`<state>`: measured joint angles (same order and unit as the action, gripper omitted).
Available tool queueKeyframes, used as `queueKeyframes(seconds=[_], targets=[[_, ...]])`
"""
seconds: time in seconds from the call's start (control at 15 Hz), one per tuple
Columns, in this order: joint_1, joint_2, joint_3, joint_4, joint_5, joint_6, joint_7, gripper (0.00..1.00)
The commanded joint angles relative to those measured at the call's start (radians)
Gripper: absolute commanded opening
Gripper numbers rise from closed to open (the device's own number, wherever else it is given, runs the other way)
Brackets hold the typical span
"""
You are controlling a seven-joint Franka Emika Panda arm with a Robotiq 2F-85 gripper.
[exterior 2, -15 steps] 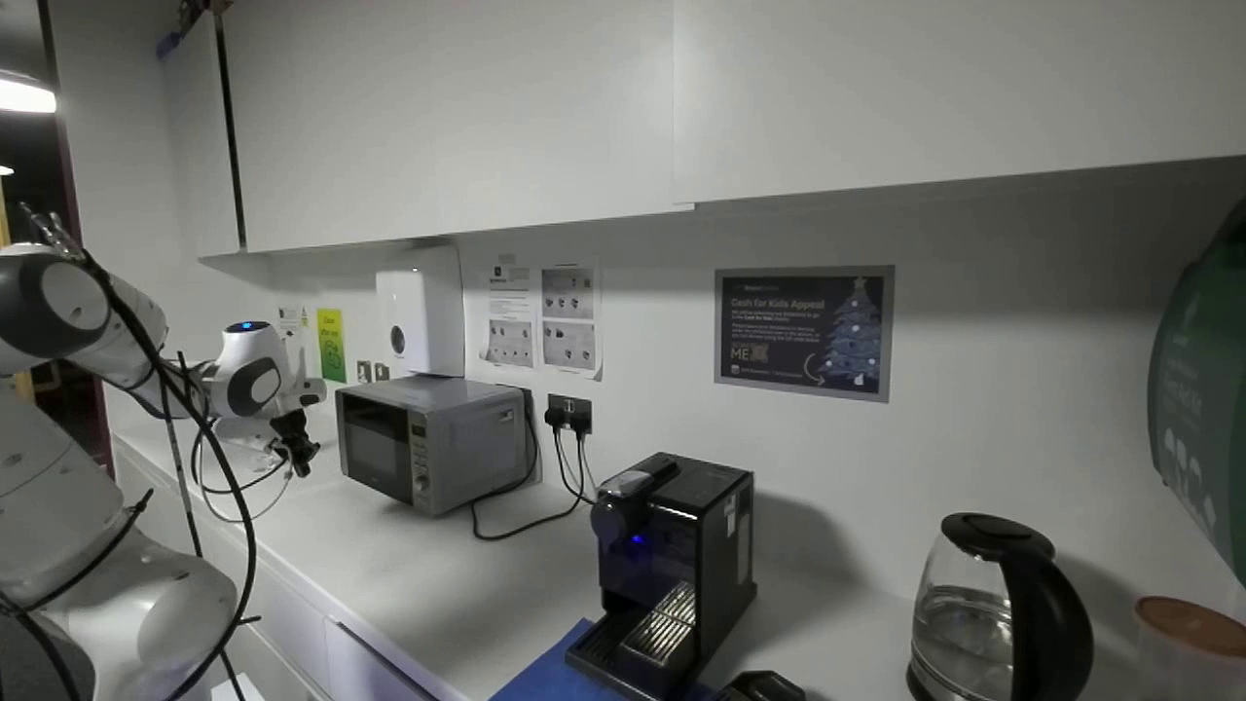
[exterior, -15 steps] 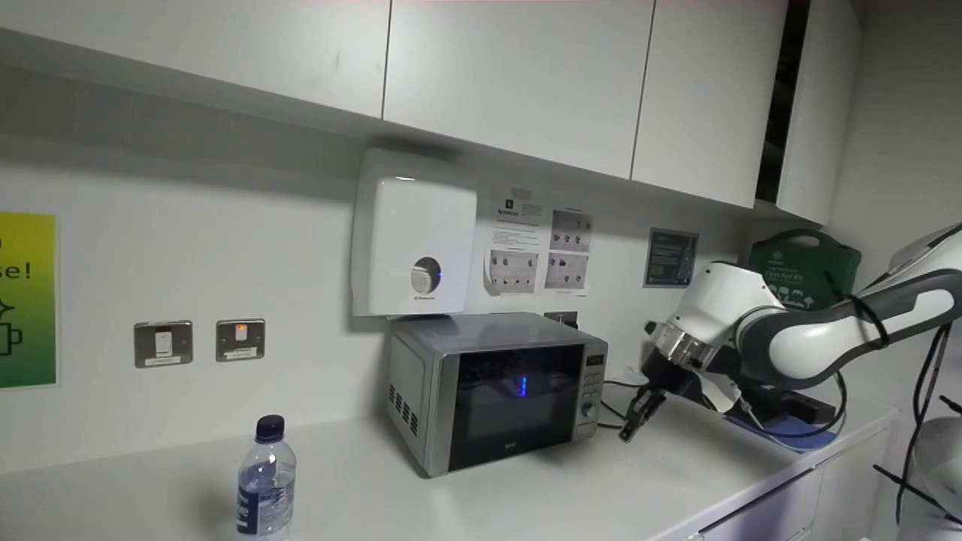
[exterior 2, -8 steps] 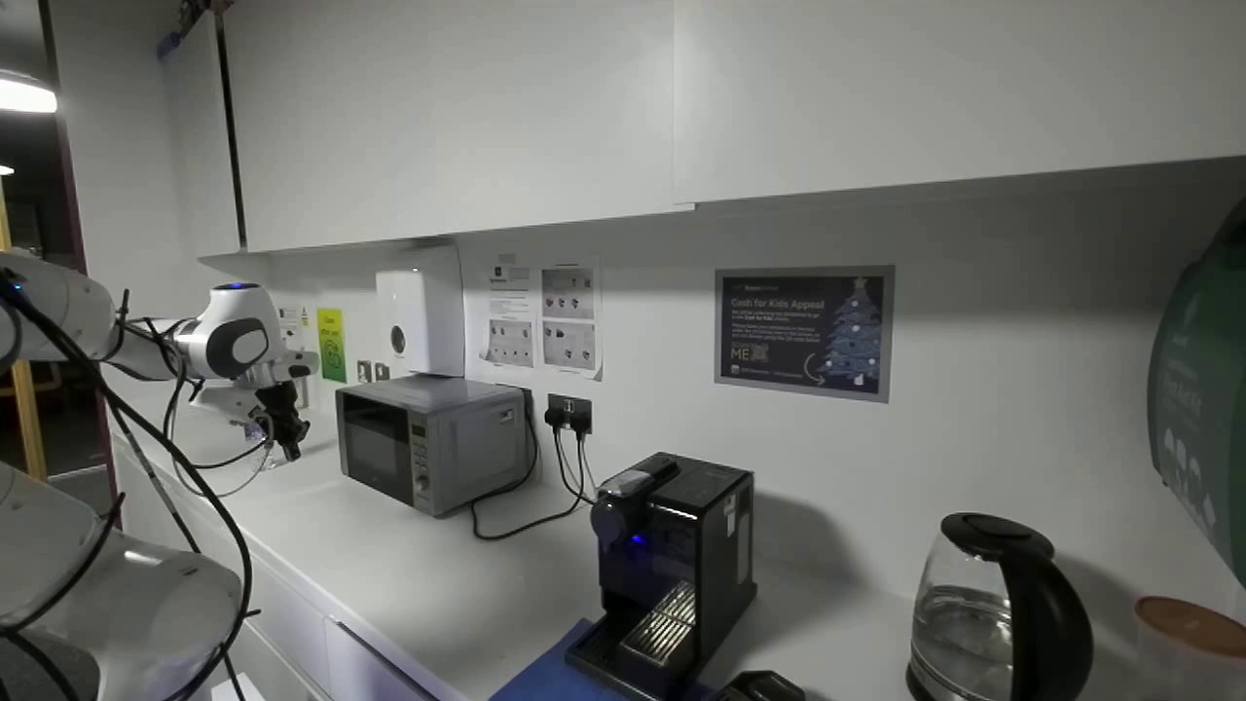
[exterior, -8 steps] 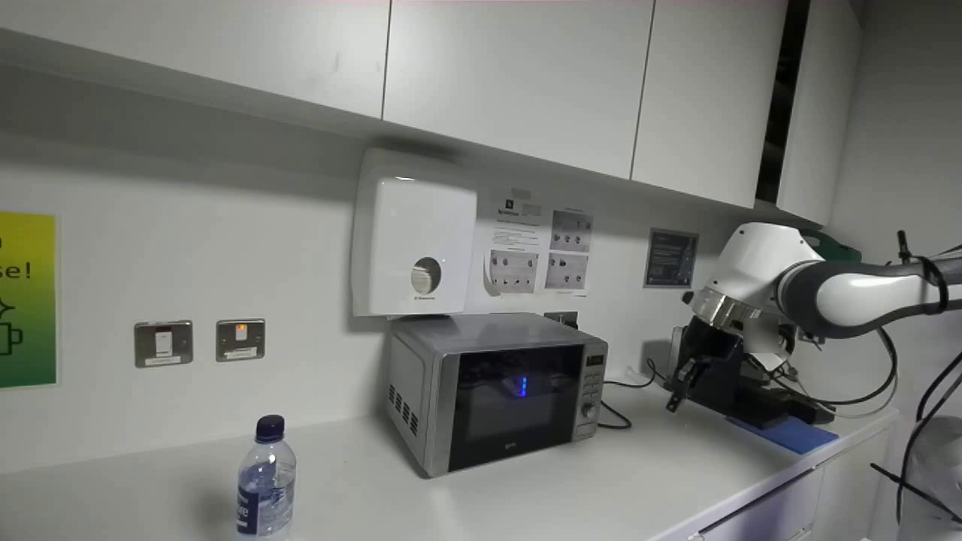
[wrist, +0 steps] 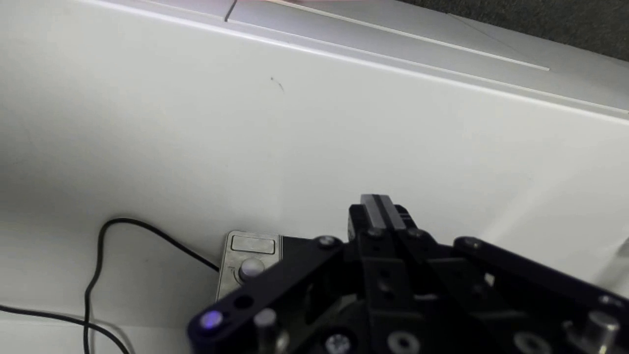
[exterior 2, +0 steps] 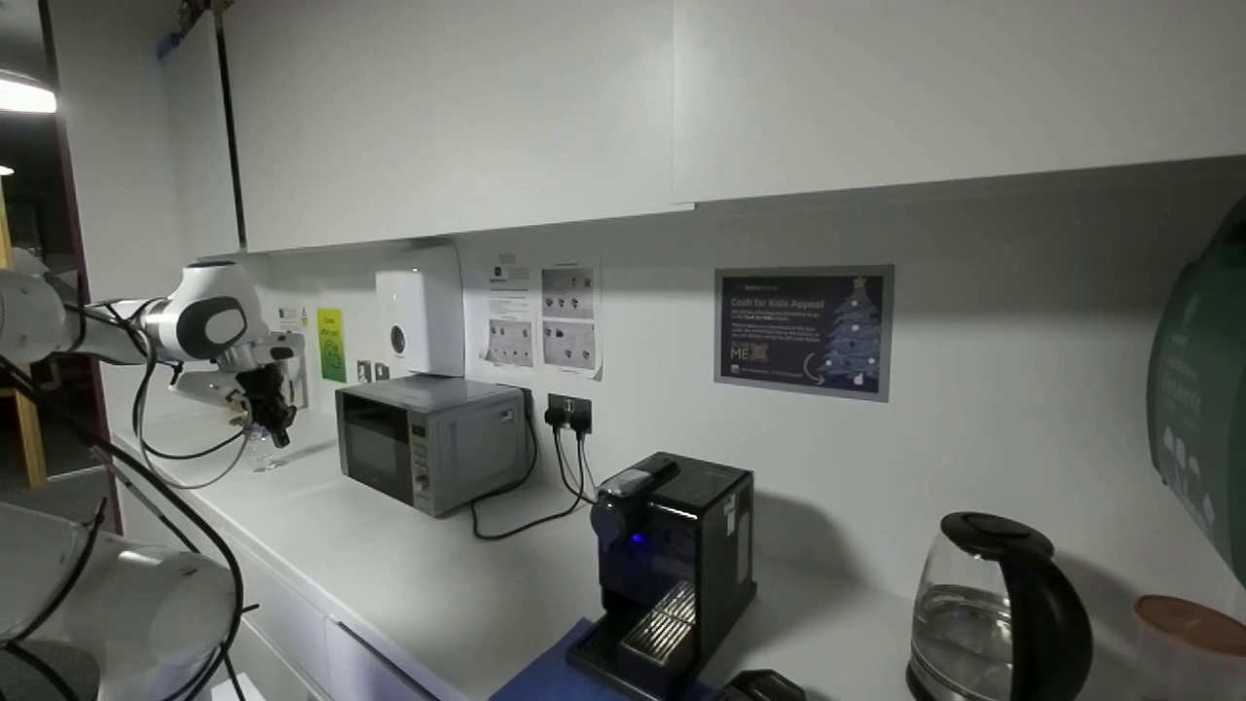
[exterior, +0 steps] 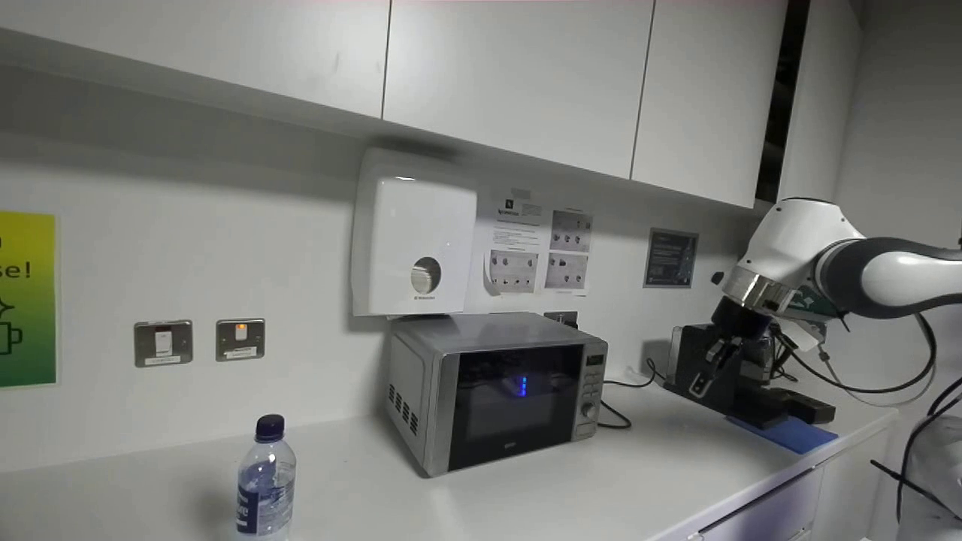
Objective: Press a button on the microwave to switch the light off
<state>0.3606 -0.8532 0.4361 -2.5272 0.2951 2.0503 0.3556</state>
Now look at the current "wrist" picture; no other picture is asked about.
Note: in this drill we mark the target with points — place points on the microwave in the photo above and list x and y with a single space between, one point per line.
231 275

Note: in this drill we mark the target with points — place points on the microwave knob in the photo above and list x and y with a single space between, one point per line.
251 269

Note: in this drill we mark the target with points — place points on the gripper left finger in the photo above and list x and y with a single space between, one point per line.
275 290

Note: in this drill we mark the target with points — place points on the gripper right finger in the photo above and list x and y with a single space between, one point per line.
511 275

